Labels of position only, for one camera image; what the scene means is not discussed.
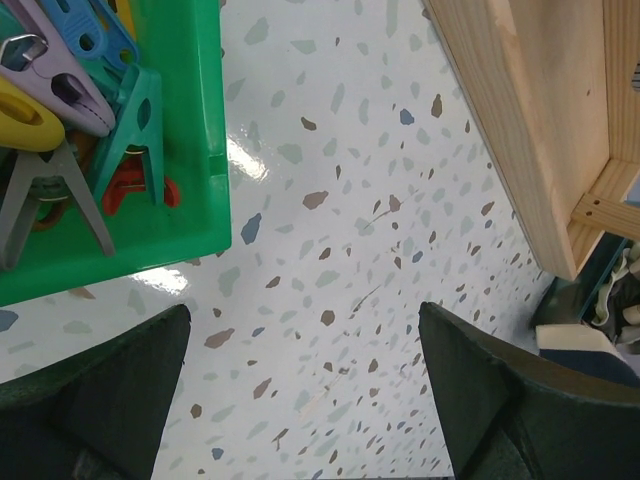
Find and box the green peg basket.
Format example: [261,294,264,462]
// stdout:
[1,1,231,305]

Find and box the wooden rack base tray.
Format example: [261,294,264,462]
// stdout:
[426,1,639,280]

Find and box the teal plastic laundry basin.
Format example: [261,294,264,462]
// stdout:
[529,233,630,329]

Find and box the purple clothes peg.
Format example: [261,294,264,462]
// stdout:
[1,1,116,137]

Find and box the grey clothes peg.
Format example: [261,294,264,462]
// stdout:
[1,141,115,271]

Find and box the blue clothes peg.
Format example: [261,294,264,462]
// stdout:
[40,0,139,71]

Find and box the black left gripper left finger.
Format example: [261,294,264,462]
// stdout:
[1,304,191,479]

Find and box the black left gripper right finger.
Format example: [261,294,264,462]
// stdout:
[419,302,639,479]

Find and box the turquoise peg in basket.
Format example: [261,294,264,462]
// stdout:
[87,64,165,204]

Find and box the yellow clothes peg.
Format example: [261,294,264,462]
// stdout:
[0,77,65,152]

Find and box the red clothes peg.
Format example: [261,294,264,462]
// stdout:
[102,155,181,216]

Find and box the pile of underwear in basin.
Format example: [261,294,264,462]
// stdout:
[590,242,639,355]

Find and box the navy underwear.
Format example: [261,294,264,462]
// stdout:
[535,324,639,388]

